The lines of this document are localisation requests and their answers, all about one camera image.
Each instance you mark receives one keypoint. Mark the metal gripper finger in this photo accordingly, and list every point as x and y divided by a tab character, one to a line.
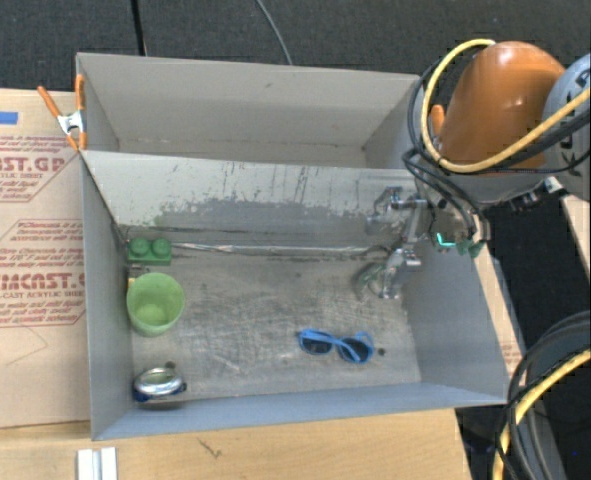
400	268
397	200

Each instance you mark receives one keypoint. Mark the blue sunglasses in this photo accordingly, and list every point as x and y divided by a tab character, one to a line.
347	347

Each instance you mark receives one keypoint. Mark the grey metal bin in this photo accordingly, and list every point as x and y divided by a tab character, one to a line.
285	288

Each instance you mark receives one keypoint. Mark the green plastic cup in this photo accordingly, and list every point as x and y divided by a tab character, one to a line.
155	304

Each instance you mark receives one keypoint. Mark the green toy brick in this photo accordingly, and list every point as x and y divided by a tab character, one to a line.
149	252

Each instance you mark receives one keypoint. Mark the blue and silver can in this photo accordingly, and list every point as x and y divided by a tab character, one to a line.
158	384

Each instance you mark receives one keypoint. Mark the brown cardboard board red print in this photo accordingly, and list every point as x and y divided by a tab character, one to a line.
30	248

